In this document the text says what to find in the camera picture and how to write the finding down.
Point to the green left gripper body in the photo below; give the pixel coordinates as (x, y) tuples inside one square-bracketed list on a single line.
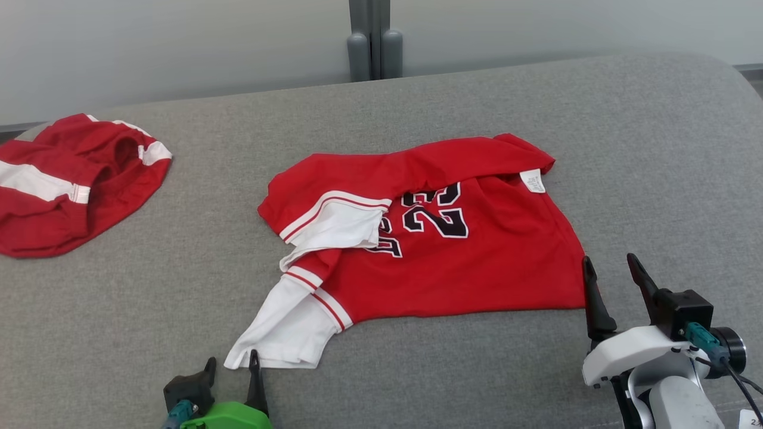
[(229, 417)]

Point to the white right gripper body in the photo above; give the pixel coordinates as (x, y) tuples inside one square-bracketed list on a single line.
[(632, 351)]

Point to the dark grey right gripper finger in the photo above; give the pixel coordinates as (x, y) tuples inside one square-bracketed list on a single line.
[(596, 310), (644, 283)]

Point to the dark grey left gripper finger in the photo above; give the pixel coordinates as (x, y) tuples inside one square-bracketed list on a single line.
[(257, 387), (210, 366)]

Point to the red number 23 jersey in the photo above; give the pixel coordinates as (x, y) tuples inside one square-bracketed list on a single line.
[(477, 268)]

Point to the red white-striped shorts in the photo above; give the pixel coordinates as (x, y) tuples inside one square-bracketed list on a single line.
[(59, 226)]

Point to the small white printed label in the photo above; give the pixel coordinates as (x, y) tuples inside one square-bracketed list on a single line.
[(752, 420)]

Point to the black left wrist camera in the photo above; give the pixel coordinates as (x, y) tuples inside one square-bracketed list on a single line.
[(185, 387)]

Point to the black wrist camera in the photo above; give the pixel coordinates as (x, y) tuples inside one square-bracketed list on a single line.
[(685, 310), (185, 387)]

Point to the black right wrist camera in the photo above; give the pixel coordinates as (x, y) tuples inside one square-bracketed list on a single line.
[(685, 310)]

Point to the grey double partition post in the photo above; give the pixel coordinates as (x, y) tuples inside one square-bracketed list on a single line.
[(374, 36)]

